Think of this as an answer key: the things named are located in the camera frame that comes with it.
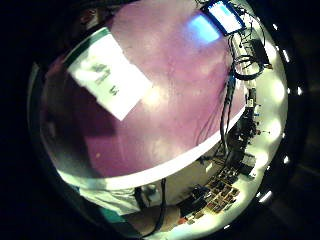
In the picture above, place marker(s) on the white marker cube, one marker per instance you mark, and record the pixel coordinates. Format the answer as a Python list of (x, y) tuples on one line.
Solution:
[(151, 193)]

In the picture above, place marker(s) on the the person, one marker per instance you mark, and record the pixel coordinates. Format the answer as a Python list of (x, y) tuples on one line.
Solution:
[(110, 203)]

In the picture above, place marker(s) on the white printed paper sheet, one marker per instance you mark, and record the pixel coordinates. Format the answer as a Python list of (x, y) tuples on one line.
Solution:
[(110, 78)]

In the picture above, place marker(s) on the black box device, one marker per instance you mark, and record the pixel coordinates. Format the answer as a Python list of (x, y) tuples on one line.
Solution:
[(259, 50)]

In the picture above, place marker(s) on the lit computer monitor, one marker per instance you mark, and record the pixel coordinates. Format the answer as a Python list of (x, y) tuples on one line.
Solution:
[(226, 15)]

